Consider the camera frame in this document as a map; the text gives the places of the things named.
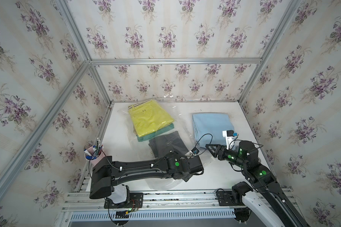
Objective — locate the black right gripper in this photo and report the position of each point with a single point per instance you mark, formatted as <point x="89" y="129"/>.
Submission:
<point x="221" y="151"/>

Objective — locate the clear plastic vacuum bag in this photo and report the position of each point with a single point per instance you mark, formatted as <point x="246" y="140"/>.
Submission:
<point x="141" y="150"/>

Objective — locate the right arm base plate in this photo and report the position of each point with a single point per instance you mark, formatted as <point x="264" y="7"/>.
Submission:
<point x="230" y="198"/>

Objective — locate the teal folded garment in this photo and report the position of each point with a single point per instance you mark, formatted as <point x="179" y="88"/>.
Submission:
<point x="155" y="134"/>

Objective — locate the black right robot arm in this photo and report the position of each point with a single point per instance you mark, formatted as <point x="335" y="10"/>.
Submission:
<point x="260" y="192"/>

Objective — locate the pink pen cup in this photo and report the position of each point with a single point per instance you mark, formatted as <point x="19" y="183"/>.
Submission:
<point x="95" y="153"/>

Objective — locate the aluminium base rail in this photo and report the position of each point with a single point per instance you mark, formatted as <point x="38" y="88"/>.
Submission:
<point x="149" y="205"/>

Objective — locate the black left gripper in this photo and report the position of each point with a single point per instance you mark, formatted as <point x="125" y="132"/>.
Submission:
<point x="187" y="176"/>

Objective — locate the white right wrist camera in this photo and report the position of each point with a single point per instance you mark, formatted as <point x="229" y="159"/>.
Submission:
<point x="230" y="138"/>

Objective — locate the light blue trousers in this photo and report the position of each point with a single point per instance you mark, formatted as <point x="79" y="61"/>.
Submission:
<point x="208" y="128"/>

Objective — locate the yellow-green folded trousers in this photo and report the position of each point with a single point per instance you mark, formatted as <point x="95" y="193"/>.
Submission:
<point x="148" y="117"/>

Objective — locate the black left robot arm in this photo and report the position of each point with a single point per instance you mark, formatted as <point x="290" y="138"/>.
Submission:
<point x="107" y="174"/>

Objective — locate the dark grey trousers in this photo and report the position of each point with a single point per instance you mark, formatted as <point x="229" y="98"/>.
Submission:
<point x="163" y="144"/>

